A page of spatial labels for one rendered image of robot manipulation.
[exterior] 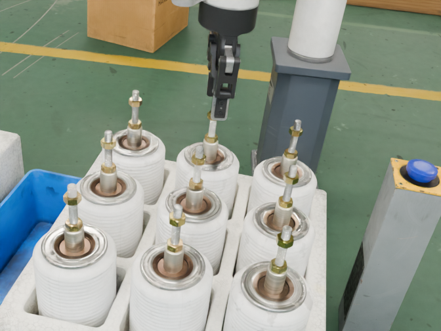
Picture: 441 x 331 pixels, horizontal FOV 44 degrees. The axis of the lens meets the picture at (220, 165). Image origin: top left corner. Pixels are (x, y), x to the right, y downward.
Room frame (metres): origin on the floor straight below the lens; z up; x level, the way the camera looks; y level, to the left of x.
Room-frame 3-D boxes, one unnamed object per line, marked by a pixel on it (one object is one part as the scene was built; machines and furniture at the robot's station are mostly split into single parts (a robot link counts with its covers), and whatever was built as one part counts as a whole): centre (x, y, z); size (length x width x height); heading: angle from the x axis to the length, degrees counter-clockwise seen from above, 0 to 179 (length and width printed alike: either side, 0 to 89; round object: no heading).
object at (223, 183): (0.69, 0.02, 0.16); 0.10 x 0.10 x 0.18
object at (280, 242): (0.44, -0.08, 0.32); 0.02 x 0.02 x 0.01; 67
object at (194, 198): (0.57, 0.03, 0.26); 0.02 x 0.02 x 0.03
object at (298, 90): (1.03, -0.15, 0.15); 0.15 x 0.15 x 0.30; 3
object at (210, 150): (0.69, 0.02, 0.26); 0.02 x 0.02 x 0.03
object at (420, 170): (0.62, -0.27, 0.32); 0.04 x 0.04 x 0.02
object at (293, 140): (0.67, -0.10, 0.30); 0.01 x 0.01 x 0.08
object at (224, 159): (0.69, 0.02, 0.25); 0.08 x 0.08 x 0.01
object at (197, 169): (0.57, 0.03, 0.30); 0.01 x 0.01 x 0.08
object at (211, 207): (0.57, 0.03, 0.25); 0.08 x 0.08 x 0.01
